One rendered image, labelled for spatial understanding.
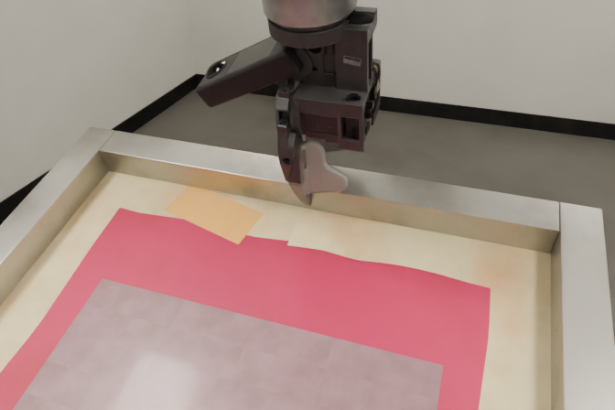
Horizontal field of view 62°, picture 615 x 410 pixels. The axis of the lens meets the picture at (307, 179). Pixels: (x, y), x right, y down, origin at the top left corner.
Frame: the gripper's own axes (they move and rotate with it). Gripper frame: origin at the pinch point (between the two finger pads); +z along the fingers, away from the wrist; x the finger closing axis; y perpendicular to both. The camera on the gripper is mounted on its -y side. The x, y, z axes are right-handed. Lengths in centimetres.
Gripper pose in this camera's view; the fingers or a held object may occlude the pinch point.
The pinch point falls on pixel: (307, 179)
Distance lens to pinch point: 56.3
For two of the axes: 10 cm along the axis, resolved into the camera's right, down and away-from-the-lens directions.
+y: 9.5, 1.6, -2.7
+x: 3.0, -7.0, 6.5
